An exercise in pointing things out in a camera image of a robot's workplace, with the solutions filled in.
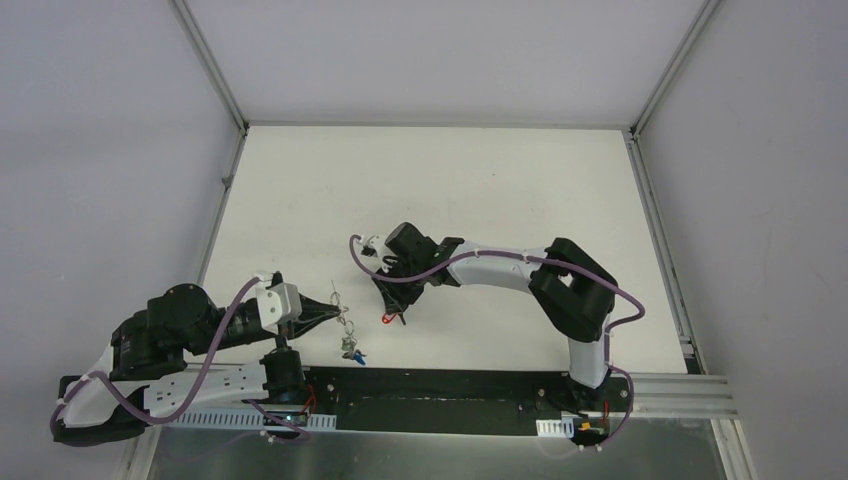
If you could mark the large silver carabiner keyring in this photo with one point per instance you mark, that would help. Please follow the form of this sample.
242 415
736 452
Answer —
348 341

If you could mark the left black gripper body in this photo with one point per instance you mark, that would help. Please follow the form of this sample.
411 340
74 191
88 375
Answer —
293 323

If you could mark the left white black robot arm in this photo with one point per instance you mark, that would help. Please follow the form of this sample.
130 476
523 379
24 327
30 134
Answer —
183 350

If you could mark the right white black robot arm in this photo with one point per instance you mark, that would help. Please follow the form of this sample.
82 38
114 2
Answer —
575 293

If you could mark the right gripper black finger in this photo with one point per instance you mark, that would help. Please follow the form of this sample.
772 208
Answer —
390 291
398 308

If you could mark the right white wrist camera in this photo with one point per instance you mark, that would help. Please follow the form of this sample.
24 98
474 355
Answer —
372 246

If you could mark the aluminium frame post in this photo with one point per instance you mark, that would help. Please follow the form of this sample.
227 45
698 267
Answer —
693 33
208 62

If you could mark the left white slotted cable duct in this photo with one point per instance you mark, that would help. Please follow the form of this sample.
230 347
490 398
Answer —
251 419

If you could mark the right white slotted cable duct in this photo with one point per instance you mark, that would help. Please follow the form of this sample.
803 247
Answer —
555 428

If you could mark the left aluminium frame post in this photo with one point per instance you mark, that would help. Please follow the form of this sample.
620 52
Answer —
208 62

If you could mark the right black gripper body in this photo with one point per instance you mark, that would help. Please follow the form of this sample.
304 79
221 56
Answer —
400 267

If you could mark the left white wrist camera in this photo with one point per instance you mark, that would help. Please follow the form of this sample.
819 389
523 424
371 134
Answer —
261 296

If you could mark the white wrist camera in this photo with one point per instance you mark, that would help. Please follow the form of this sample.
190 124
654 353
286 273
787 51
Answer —
372 246
261 296

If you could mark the right aluminium frame post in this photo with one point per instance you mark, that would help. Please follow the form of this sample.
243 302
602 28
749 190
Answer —
693 33

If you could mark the white slotted cable duct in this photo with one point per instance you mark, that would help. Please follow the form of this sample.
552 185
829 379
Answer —
555 428
251 419

